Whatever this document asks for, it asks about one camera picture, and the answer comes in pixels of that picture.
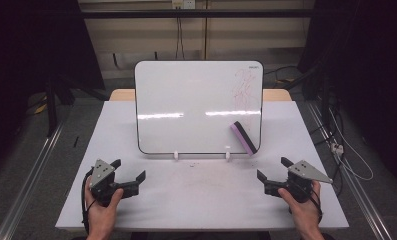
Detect black wall cable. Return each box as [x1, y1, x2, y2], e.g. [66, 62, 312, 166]
[175, 15, 186, 61]

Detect person's right hand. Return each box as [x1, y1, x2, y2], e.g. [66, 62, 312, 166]
[278, 181, 324, 234]

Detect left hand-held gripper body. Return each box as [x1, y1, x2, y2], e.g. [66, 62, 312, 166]
[89, 158, 140, 206]

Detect white cable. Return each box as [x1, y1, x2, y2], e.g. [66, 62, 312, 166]
[328, 109, 375, 182]

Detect person's left hand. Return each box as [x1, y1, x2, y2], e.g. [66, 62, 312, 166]
[84, 179, 125, 236]

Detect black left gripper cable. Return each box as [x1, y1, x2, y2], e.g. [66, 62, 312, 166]
[81, 169, 94, 234]

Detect purple and black eraser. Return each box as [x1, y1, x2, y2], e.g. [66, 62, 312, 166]
[230, 120, 258, 157]

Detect white whiteboard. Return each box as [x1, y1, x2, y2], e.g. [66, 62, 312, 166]
[134, 60, 264, 156]

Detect black metal stand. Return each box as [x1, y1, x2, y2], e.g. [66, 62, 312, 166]
[45, 73, 111, 138]
[282, 63, 332, 102]

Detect wooden table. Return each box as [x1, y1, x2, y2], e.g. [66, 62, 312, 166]
[109, 88, 293, 103]

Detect white wall socket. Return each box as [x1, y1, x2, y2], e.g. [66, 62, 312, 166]
[171, 0, 197, 10]

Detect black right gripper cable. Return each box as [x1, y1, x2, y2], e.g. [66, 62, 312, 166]
[309, 189, 324, 225]

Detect black curtain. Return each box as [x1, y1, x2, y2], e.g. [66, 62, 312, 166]
[297, 0, 397, 191]
[0, 0, 106, 178]

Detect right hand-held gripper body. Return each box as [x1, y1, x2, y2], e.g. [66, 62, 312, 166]
[264, 160, 334, 204]

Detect black floor cables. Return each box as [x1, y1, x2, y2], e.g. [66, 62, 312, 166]
[313, 98, 345, 198]

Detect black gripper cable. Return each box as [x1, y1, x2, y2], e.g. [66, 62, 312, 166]
[81, 169, 94, 234]
[309, 189, 324, 225]

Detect black horizontal bar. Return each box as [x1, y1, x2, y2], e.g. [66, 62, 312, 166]
[80, 9, 316, 20]

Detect aluminium floor rail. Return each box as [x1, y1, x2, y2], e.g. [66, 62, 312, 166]
[0, 122, 66, 240]
[306, 101, 394, 240]

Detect black cable behind table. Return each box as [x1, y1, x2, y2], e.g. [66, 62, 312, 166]
[264, 65, 300, 85]

